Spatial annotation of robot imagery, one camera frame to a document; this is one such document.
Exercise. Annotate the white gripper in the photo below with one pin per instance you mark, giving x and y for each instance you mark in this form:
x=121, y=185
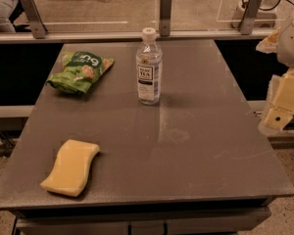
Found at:
x=291, y=46

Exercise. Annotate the clear plastic tea bottle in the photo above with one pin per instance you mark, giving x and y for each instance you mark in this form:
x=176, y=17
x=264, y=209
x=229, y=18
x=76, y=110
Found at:
x=149, y=66

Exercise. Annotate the green snack bag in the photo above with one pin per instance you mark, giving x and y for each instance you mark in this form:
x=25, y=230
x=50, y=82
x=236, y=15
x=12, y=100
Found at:
x=80, y=71

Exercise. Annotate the yellow sponge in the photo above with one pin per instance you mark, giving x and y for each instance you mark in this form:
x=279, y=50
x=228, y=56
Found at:
x=71, y=168

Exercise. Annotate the right metal bracket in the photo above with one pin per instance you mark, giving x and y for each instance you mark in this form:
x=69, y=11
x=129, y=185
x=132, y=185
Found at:
x=247, y=24

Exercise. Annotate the metal bracket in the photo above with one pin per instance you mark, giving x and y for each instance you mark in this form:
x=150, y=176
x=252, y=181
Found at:
x=37, y=27
x=247, y=24
x=165, y=17

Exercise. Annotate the white device with cable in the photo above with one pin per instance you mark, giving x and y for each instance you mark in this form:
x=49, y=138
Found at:
x=265, y=17

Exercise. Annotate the middle metal bracket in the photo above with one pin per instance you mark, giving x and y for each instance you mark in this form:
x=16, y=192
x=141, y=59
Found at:
x=165, y=17

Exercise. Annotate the left metal bracket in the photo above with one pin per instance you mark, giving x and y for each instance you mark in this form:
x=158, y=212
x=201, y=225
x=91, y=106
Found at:
x=37, y=27

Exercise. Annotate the glass barrier rail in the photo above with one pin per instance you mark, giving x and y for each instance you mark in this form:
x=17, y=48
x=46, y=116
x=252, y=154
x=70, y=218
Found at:
x=81, y=37

